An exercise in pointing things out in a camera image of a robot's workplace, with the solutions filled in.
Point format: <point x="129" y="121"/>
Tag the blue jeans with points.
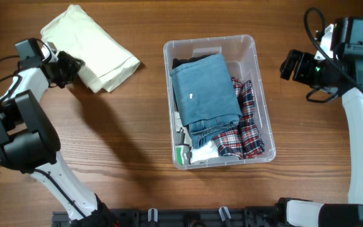
<point x="205" y="98"/>

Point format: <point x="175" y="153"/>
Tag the red navy plaid shirt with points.
<point x="244" y="140"/>

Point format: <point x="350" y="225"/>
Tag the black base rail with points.
<point x="249" y="216"/>

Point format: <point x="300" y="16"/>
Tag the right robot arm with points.
<point x="336" y="69"/>

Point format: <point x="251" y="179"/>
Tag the cream cloth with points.
<point x="106" y="63"/>

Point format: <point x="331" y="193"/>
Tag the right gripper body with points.
<point x="308" y="70"/>

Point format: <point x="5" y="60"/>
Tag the white printed t-shirt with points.
<point x="185" y="153"/>

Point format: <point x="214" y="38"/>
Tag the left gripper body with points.
<point x="67" y="69"/>

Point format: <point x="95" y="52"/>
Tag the black garment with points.
<point x="179" y="62"/>

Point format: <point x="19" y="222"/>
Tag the clear plastic storage container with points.
<point x="240" y="55"/>

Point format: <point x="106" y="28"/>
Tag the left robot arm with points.
<point x="28" y="141"/>

